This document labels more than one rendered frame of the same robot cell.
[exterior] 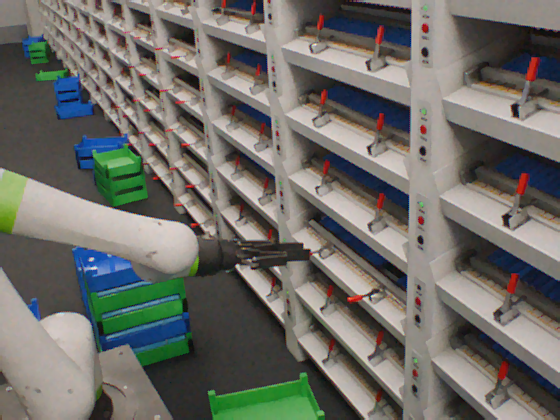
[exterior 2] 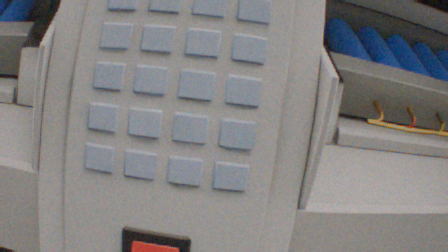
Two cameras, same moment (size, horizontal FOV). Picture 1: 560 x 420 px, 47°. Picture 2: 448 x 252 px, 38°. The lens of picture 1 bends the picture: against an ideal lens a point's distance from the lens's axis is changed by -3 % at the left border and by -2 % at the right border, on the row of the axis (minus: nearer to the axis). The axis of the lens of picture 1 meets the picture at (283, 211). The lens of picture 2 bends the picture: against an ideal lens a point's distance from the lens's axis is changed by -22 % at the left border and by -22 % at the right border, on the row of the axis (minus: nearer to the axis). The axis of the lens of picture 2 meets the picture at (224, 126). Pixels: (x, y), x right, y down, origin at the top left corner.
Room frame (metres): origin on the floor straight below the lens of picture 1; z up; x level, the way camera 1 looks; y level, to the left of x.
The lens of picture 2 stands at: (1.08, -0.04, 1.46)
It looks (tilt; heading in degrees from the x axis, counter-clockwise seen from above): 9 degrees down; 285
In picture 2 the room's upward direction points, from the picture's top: 8 degrees clockwise
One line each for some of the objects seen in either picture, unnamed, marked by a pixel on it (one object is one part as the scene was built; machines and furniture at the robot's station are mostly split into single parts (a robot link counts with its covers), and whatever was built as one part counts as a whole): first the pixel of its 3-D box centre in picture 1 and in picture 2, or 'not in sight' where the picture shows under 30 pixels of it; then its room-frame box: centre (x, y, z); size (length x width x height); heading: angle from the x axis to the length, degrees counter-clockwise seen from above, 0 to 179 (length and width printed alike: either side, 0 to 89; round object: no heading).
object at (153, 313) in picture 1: (135, 299); not in sight; (1.89, 0.51, 0.20); 0.30 x 0.20 x 0.08; 113
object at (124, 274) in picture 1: (128, 257); not in sight; (1.89, 0.51, 0.36); 0.30 x 0.20 x 0.08; 113
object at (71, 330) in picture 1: (66, 362); not in sight; (1.13, 0.48, 0.50); 0.16 x 0.13 x 0.19; 13
